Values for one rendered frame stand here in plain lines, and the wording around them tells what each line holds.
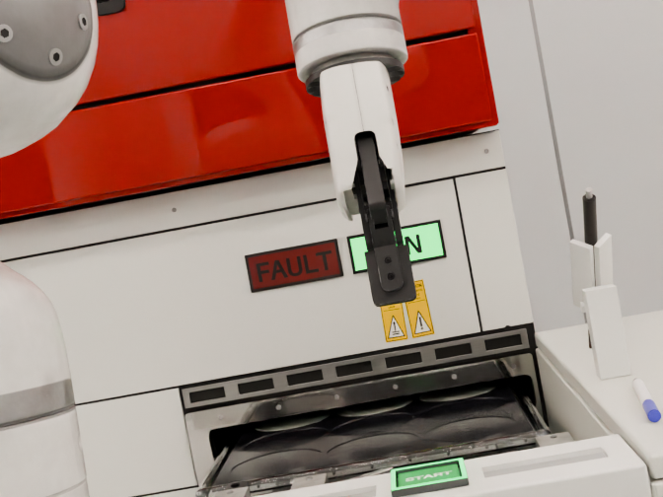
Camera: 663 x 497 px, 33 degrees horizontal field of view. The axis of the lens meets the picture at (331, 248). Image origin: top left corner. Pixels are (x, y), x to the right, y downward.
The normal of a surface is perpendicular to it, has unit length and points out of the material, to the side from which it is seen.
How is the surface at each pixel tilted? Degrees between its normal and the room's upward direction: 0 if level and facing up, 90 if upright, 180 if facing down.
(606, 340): 90
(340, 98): 72
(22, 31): 98
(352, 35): 78
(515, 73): 90
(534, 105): 90
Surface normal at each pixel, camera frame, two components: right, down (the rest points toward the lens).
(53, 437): 0.92, -0.16
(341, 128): -0.21, -0.17
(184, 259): -0.05, 0.07
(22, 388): 0.77, -0.16
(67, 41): 0.90, 0.04
